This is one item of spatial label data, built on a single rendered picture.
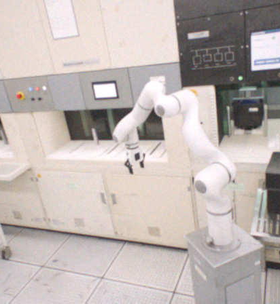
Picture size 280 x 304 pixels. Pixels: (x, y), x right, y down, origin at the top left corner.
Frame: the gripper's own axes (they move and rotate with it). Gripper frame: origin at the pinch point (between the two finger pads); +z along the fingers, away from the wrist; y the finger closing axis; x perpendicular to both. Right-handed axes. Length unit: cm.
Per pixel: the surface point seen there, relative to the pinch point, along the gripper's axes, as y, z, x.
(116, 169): 23, 23, 55
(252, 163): 65, 15, -39
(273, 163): 44, 0, -65
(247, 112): 109, -3, -11
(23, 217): -27, 82, 163
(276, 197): 34, 15, -71
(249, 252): 0, 26, -75
